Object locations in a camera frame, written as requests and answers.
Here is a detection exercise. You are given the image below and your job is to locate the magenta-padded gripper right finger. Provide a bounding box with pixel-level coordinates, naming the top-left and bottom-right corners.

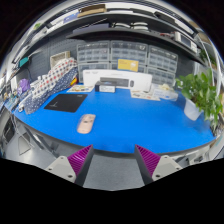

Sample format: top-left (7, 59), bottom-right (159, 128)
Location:
top-left (134, 144), bottom-right (184, 186)

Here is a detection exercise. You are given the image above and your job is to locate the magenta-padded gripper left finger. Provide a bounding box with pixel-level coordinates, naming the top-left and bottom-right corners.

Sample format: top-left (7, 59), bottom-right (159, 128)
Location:
top-left (44, 144), bottom-right (95, 188)

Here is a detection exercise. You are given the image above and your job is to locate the pink translucent computer mouse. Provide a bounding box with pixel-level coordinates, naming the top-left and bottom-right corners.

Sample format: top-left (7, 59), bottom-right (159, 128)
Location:
top-left (76, 113), bottom-right (97, 135)

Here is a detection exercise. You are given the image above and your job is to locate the black mouse pad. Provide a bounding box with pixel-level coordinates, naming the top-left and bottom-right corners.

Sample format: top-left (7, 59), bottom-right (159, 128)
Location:
top-left (43, 93), bottom-right (89, 114)

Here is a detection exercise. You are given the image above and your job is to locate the navy polka dot cloth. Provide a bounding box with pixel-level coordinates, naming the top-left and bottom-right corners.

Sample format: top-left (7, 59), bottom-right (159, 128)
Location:
top-left (23, 68), bottom-right (79, 115)

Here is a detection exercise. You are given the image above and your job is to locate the clear plastic packet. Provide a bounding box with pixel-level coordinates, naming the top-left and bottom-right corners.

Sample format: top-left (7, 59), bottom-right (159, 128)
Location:
top-left (151, 83), bottom-right (179, 102)

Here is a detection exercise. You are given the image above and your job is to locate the colourful sticker sheet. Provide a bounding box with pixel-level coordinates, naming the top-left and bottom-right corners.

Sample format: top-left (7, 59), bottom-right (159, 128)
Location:
top-left (66, 84), bottom-right (95, 94)
top-left (129, 89), bottom-right (161, 102)

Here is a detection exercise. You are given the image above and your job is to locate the potted green plant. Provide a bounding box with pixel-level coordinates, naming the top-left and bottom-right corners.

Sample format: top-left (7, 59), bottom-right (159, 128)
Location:
top-left (175, 68), bottom-right (224, 129)

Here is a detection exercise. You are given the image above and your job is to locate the red blue checked cloth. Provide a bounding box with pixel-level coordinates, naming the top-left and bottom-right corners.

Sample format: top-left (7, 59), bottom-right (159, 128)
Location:
top-left (31, 58), bottom-right (78, 99)

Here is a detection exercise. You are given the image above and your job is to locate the small dark box white label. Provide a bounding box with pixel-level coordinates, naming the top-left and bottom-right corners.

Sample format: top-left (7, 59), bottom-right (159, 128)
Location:
top-left (94, 80), bottom-right (117, 94)

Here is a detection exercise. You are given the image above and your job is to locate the purple cloth bag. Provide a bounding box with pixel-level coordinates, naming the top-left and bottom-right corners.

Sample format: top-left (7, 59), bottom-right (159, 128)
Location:
top-left (18, 78), bottom-right (32, 94)

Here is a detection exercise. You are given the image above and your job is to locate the long white keyboard box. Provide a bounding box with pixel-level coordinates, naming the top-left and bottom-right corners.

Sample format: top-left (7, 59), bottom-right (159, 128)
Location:
top-left (82, 69), bottom-right (153, 93)

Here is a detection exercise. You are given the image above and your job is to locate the yellow and blue box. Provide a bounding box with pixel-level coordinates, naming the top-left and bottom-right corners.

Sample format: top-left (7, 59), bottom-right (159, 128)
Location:
top-left (117, 58), bottom-right (140, 73)

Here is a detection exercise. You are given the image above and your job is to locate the white woven basket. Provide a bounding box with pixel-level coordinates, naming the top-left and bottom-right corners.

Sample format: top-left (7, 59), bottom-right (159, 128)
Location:
top-left (49, 50), bottom-right (72, 69)

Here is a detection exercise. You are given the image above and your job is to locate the teal box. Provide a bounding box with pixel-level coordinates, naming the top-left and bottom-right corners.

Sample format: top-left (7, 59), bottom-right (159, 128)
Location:
top-left (18, 56), bottom-right (30, 68)

